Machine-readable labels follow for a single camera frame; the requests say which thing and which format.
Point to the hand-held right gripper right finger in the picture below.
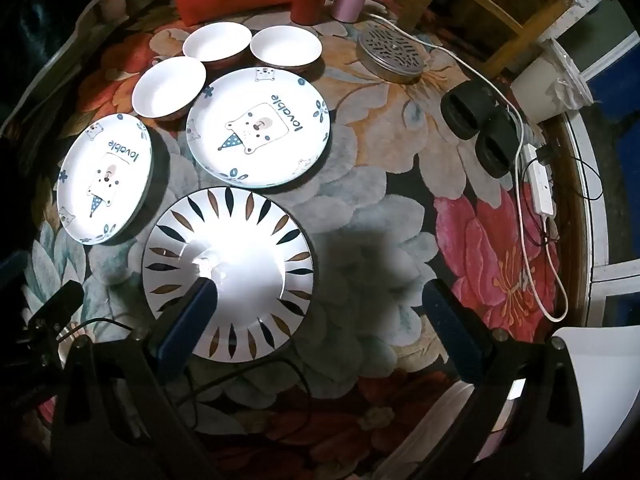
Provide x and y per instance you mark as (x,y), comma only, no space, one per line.
(455,332)

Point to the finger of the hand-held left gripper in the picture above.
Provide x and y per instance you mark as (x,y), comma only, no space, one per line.
(57,305)

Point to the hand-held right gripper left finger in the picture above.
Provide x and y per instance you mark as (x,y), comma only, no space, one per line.
(184,332)

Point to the white leaf pattern plate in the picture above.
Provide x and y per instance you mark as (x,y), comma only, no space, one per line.
(250,280)

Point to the white bear print plate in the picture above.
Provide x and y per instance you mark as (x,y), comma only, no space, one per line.
(80,195)
(285,152)

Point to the white power strip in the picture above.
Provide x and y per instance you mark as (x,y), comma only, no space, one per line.
(540,185)

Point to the black plug adapter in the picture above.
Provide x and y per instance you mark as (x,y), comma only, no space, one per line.
(545,153)

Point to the white bucket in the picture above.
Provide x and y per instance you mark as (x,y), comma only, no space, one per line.
(535,90)

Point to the round perforated metal lid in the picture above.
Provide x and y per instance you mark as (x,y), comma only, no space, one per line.
(390,50)

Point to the black sofa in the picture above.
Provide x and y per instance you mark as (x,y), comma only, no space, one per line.
(35,15)

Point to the wooden chair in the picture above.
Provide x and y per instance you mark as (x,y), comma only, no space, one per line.
(530,25)

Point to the white frame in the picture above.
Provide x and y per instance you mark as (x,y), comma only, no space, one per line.
(585,160)

